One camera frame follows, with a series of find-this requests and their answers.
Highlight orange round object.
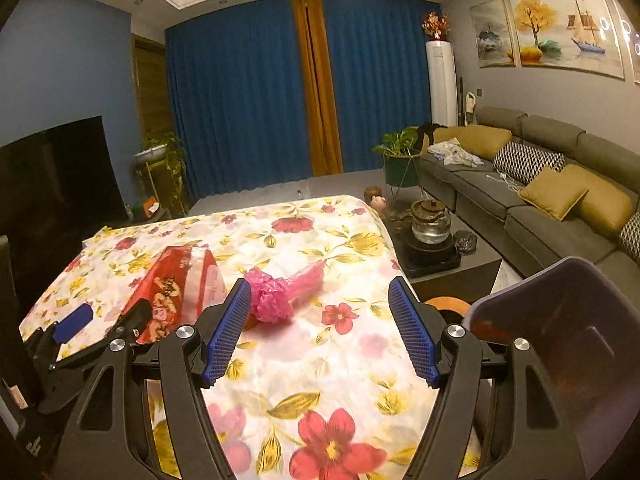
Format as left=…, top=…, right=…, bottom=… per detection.
left=425, top=296, right=471, bottom=318

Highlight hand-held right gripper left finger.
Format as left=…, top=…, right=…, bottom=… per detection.
left=52, top=278, right=252, bottom=480

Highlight gold plant stand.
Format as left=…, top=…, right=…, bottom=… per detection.
left=142, top=160, right=173, bottom=208

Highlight glass teapot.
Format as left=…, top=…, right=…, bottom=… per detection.
left=410, top=199, right=452, bottom=246

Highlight white cable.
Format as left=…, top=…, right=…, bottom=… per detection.
left=486, top=172, right=521, bottom=193

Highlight black white patterned cushion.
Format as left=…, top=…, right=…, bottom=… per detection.
left=492, top=141, right=566, bottom=186
left=619, top=215, right=640, bottom=263

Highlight small grey landscape painting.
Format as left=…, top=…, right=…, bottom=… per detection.
left=470, top=0, right=517, bottom=68

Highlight pale wall painting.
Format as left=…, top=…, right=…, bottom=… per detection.
left=607, top=0, right=640, bottom=86

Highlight red gold flower decoration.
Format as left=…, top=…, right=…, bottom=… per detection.
left=421, top=10, right=449, bottom=42

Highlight red snack packet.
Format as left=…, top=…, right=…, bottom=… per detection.
left=120, top=245, right=228, bottom=346

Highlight grey sofa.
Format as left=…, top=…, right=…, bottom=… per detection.
left=420, top=106, right=640, bottom=281

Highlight black stove base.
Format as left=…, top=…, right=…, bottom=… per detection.
left=402, top=240, right=462, bottom=268

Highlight potted plant dark pot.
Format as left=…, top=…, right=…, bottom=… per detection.
left=372, top=127, right=426, bottom=201

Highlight black flat television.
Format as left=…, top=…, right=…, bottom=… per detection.
left=0, top=116, right=128, bottom=306

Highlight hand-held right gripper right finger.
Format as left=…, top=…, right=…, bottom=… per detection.
left=389, top=276, right=586, bottom=480

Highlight black cloth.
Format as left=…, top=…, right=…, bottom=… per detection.
left=417, top=122, right=441, bottom=153

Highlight brown wooden door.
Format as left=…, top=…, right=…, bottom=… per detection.
left=131, top=34, right=173, bottom=156

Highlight white standing air conditioner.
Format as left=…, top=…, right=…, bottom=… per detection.
left=425, top=40, right=458, bottom=128

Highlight trailing plant white bowl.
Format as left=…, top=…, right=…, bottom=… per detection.
left=134, top=132, right=188, bottom=216

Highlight white handheld vacuum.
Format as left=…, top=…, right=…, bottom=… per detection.
left=460, top=91, right=478, bottom=126

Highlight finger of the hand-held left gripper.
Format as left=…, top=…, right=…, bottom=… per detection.
left=25, top=304, right=95, bottom=356
left=49, top=299, right=152, bottom=374

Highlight tree and sailboat painting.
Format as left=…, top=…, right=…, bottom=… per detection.
left=509, top=0, right=626, bottom=80

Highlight mustard cushion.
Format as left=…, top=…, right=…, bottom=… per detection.
left=432, top=125, right=513, bottom=161
left=560, top=164, right=635, bottom=241
left=517, top=166, right=590, bottom=222

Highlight small pink plastic bag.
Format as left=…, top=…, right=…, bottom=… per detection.
left=243, top=260, right=327, bottom=326

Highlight orange curtain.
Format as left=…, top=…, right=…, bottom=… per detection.
left=292, top=0, right=345, bottom=177

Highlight white clothes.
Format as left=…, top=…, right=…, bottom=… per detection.
left=428, top=139, right=485, bottom=168

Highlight blue curtain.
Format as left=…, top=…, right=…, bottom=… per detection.
left=320, top=0, right=443, bottom=173
left=165, top=0, right=313, bottom=198

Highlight floral tablecloth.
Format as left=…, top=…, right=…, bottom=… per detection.
left=19, top=195, right=496, bottom=480

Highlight grey tea table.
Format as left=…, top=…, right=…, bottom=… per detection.
left=385, top=200, right=506, bottom=301

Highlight grey plastic bin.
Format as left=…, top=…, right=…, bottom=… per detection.
left=462, top=256, right=640, bottom=480

